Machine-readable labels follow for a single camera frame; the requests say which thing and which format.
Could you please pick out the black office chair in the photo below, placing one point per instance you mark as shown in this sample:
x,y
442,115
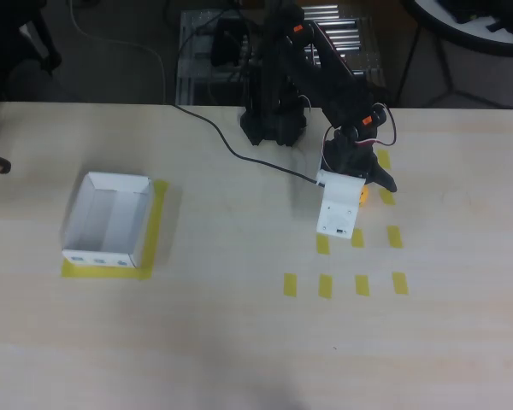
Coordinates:
x,y
8,47

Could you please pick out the aluminium roller frame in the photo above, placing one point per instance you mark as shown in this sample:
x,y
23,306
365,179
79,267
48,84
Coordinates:
x,y
355,42

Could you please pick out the yellow tape frame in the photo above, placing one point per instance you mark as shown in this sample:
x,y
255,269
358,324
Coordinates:
x,y
154,230

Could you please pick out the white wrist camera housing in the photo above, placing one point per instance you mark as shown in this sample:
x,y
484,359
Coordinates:
x,y
340,205

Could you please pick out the small orange object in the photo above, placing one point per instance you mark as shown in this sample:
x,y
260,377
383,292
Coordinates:
x,y
364,196

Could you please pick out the black bag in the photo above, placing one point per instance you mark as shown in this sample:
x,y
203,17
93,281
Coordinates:
x,y
487,10

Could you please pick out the white cardboard box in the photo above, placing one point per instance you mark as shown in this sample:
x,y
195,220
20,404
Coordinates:
x,y
107,218

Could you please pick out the yellow tape strip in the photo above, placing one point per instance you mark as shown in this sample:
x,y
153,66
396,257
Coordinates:
x,y
290,285
322,244
357,238
387,197
399,283
384,159
394,236
362,285
326,286

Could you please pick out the round white table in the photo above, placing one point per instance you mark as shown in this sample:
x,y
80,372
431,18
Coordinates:
x,y
466,34

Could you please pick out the black power adapter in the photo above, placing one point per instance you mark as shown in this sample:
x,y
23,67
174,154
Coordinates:
x,y
227,42

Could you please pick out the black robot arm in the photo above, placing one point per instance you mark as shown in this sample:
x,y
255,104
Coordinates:
x,y
325,77

